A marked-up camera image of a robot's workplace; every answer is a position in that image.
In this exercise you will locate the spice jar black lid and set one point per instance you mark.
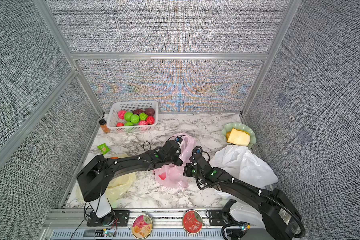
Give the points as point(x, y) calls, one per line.
point(103, 125)

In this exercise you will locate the white plastic basket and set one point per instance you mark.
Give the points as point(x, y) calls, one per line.
point(113, 118)

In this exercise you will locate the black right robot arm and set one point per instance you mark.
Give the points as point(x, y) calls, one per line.
point(281, 219)

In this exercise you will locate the green snack packet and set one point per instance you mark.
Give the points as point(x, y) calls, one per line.
point(103, 148)

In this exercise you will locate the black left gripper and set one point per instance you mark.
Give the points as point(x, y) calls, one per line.
point(180, 161)

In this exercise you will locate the dark purple fruit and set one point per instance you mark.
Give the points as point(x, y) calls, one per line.
point(138, 111)
point(150, 112)

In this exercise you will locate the yellow bread slice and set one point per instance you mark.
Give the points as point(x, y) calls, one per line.
point(238, 137)

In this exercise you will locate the pink plastic bag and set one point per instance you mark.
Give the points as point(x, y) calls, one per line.
point(171, 176)

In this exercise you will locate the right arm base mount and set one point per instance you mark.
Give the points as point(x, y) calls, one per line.
point(231, 229)

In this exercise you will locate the white plastic bag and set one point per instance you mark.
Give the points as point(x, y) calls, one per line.
point(242, 164)

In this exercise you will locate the pink wrinkled fruit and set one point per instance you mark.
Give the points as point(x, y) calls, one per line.
point(143, 123)
point(121, 114)

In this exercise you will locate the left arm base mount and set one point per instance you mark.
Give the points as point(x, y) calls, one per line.
point(116, 218)

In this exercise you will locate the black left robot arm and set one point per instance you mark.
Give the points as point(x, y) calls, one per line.
point(147, 161)

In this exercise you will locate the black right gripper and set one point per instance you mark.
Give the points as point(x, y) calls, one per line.
point(186, 171)

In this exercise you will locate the pink round tin lid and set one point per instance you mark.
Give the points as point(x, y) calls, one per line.
point(142, 227)

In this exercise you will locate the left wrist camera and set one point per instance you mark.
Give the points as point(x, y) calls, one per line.
point(179, 139)

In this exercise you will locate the green glass bowl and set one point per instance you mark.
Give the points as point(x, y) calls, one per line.
point(240, 126)

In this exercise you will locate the yellow plastic bag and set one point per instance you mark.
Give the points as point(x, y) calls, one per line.
point(120, 183)

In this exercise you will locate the green wrinkled fruit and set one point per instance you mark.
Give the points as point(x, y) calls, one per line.
point(128, 116)
point(135, 119)
point(143, 116)
point(128, 124)

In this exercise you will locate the red round tin lid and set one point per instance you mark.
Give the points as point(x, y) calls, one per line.
point(192, 222)

